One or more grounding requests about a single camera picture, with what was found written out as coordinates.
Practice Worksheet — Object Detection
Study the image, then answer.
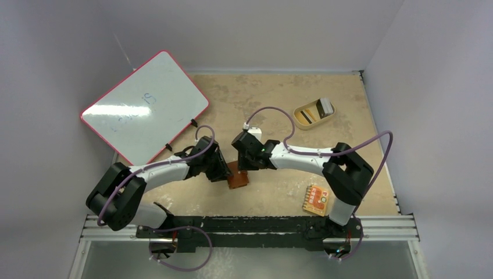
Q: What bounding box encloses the brown leather card holder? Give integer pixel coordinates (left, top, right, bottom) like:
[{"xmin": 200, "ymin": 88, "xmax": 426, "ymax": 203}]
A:
[{"xmin": 227, "ymin": 161, "xmax": 249, "ymax": 189}]

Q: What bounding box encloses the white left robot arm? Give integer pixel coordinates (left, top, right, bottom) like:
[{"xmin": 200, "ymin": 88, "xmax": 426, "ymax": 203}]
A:
[{"xmin": 85, "ymin": 136, "xmax": 232, "ymax": 238}]

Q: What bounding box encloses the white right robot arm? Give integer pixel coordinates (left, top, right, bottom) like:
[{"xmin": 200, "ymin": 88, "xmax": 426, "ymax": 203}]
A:
[{"xmin": 231, "ymin": 130, "xmax": 374, "ymax": 237}]

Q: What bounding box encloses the beige oval tray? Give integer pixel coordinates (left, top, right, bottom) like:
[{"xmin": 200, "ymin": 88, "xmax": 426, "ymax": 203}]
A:
[{"xmin": 292, "ymin": 99, "xmax": 336, "ymax": 130}]

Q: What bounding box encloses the orange spiral notebook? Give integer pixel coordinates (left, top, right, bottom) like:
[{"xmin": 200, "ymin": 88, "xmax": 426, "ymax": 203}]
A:
[{"xmin": 302, "ymin": 184, "xmax": 330, "ymax": 216}]

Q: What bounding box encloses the pink framed whiteboard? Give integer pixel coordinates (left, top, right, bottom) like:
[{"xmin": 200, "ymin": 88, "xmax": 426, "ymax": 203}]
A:
[{"xmin": 80, "ymin": 50, "xmax": 209, "ymax": 165}]

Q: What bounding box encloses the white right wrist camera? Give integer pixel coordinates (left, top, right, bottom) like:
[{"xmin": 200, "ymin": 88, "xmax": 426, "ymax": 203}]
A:
[{"xmin": 242, "ymin": 122, "xmax": 262, "ymax": 141}]

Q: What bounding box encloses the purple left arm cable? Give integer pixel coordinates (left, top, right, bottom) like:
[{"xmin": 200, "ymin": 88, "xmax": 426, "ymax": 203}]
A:
[{"xmin": 96, "ymin": 125, "xmax": 216, "ymax": 227}]

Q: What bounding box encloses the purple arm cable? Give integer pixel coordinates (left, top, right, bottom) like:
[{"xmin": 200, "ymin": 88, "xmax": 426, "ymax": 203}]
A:
[
  {"xmin": 243, "ymin": 106, "xmax": 394, "ymax": 216},
  {"xmin": 96, "ymin": 125, "xmax": 216, "ymax": 227}
]

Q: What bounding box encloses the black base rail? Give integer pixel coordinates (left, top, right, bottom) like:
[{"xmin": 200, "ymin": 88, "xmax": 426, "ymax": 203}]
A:
[{"xmin": 137, "ymin": 214, "xmax": 363, "ymax": 254}]

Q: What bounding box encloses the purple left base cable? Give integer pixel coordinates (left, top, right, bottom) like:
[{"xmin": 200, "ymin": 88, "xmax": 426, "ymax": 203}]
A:
[{"xmin": 148, "ymin": 226, "xmax": 214, "ymax": 273}]

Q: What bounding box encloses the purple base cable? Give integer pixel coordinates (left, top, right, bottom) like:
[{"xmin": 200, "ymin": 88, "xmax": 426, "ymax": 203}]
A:
[
  {"xmin": 148, "ymin": 226, "xmax": 214, "ymax": 273},
  {"xmin": 327, "ymin": 215, "xmax": 367, "ymax": 263}
]

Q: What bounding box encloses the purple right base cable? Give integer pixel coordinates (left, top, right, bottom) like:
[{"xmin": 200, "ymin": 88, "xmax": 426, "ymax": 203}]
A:
[{"xmin": 327, "ymin": 215, "xmax": 367, "ymax": 263}]

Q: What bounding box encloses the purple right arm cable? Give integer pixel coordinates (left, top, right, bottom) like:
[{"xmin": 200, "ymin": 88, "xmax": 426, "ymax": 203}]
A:
[{"xmin": 243, "ymin": 106, "xmax": 394, "ymax": 216}]

